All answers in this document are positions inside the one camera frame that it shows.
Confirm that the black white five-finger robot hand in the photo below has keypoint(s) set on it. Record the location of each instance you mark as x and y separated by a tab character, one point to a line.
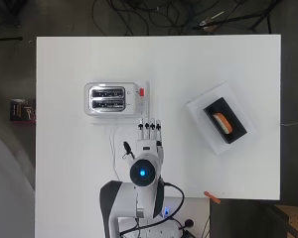
149	145

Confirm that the red toaster lever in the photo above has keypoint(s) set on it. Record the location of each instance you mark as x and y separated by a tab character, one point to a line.
141	92

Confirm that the bread slice with orange crust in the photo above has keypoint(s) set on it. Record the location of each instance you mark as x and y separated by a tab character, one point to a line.
222	123

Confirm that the white seven-joint robot arm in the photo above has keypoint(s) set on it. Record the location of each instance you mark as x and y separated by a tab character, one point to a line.
143	198

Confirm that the white flat box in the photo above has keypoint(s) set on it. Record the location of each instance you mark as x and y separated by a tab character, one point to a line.
122	120
205	132

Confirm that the steel white toaster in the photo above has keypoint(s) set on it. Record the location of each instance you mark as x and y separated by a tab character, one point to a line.
108	99

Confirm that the orange clamp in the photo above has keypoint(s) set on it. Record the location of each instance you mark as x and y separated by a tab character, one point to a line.
212	197

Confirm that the black power plug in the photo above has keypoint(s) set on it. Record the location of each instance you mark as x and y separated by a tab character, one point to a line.
188	223

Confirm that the black box with red print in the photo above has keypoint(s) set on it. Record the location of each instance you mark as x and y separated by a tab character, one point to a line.
21	110

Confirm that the black tripod stand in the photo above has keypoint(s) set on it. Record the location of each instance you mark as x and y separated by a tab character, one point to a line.
241	18

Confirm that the wooden crate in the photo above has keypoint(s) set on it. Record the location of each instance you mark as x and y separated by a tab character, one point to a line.
293	219

